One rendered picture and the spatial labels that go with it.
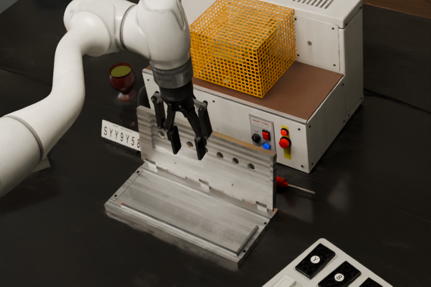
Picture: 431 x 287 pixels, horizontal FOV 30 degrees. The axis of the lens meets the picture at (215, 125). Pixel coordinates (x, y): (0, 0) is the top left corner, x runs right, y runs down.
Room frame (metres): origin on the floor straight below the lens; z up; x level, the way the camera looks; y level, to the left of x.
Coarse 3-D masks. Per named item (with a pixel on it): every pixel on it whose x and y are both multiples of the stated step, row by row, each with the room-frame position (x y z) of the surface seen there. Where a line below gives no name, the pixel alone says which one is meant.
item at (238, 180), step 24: (144, 120) 1.71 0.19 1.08; (144, 144) 1.71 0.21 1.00; (168, 144) 1.67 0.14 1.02; (216, 144) 1.57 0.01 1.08; (240, 144) 1.52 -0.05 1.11; (168, 168) 1.65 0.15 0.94; (192, 168) 1.60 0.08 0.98; (216, 168) 1.56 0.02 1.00; (240, 168) 1.52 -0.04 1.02; (264, 168) 1.47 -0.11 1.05; (240, 192) 1.49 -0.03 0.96; (264, 192) 1.45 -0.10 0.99
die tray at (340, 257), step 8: (320, 240) 1.33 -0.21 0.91; (312, 248) 1.30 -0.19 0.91; (336, 248) 1.29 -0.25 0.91; (304, 256) 1.28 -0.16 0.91; (336, 256) 1.27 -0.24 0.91; (344, 256) 1.26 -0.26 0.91; (296, 264) 1.26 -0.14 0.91; (328, 264) 1.25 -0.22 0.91; (336, 264) 1.24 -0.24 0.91; (352, 264) 1.23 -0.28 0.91; (360, 264) 1.23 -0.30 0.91; (280, 272) 1.25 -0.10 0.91; (288, 272) 1.24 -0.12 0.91; (296, 272) 1.24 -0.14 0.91; (320, 272) 1.23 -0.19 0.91; (328, 272) 1.22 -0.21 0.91; (360, 272) 1.20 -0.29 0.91; (368, 272) 1.20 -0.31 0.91; (272, 280) 1.23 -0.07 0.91; (296, 280) 1.22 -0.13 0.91; (304, 280) 1.21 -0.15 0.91; (312, 280) 1.21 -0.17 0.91; (320, 280) 1.20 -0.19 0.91; (360, 280) 1.18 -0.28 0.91; (376, 280) 1.17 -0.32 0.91
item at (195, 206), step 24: (144, 168) 1.69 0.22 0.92; (120, 192) 1.61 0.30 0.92; (144, 192) 1.59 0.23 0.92; (168, 192) 1.58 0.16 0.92; (192, 192) 1.56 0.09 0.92; (216, 192) 1.55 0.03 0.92; (120, 216) 1.54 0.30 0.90; (168, 216) 1.49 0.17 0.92; (192, 216) 1.47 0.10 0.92; (216, 216) 1.46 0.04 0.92; (240, 216) 1.45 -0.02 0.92; (264, 216) 1.43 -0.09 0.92; (192, 240) 1.39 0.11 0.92; (216, 240) 1.38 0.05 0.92; (240, 240) 1.36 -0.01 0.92; (240, 264) 1.30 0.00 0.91
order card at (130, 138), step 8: (104, 120) 1.88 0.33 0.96; (104, 128) 1.88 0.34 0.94; (112, 128) 1.86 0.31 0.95; (120, 128) 1.84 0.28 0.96; (104, 136) 1.87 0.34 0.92; (112, 136) 1.85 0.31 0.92; (120, 136) 1.83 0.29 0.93; (128, 136) 1.82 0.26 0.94; (136, 136) 1.80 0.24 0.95; (128, 144) 1.81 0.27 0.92; (136, 144) 1.79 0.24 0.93
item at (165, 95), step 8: (160, 88) 1.39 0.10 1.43; (168, 88) 1.38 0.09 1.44; (176, 88) 1.37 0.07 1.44; (184, 88) 1.37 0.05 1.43; (192, 88) 1.40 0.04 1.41; (160, 96) 1.42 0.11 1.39; (168, 96) 1.38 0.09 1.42; (176, 96) 1.37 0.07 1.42; (184, 96) 1.37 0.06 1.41; (192, 96) 1.39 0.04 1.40; (176, 104) 1.40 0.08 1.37; (184, 104) 1.39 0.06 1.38; (192, 104) 1.38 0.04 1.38
